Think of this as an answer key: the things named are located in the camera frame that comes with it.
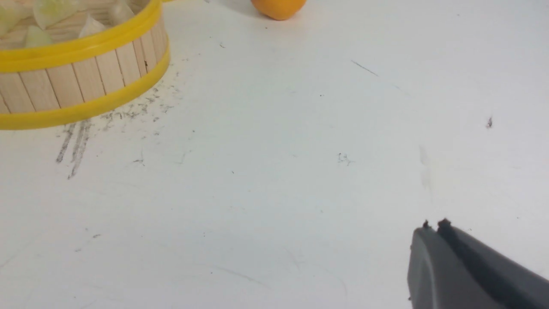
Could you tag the orange toy pear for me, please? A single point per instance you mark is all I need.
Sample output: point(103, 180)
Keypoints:
point(278, 9)

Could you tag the bamboo steamer tray yellow rim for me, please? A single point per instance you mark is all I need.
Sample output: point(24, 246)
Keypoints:
point(78, 78)

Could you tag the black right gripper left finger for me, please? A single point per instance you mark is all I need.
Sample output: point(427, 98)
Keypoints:
point(449, 269)

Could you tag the greenish dumpling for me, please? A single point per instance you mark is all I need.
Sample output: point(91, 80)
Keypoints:
point(49, 12)
point(11, 12)

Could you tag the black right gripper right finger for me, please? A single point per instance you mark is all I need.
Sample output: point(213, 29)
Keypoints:
point(502, 266)

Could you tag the white dumpling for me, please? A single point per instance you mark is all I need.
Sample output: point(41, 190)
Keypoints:
point(37, 37)
point(120, 12)
point(91, 27)

